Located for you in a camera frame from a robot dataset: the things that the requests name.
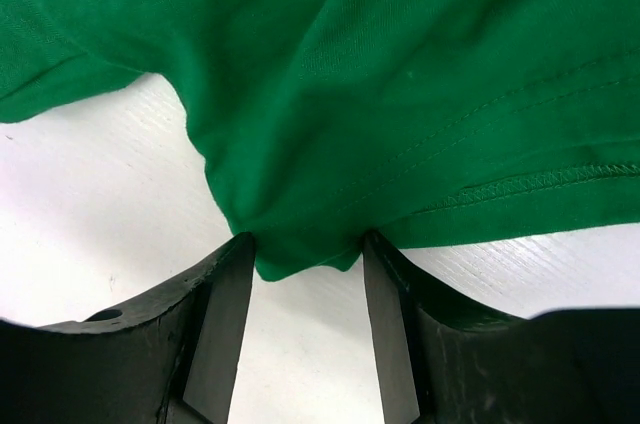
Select green t-shirt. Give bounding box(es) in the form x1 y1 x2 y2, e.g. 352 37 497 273
1 0 639 281

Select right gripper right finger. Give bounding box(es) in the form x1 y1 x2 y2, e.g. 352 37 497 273
363 231 639 423

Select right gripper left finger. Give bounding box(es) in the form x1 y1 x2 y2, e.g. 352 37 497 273
1 233 255 423

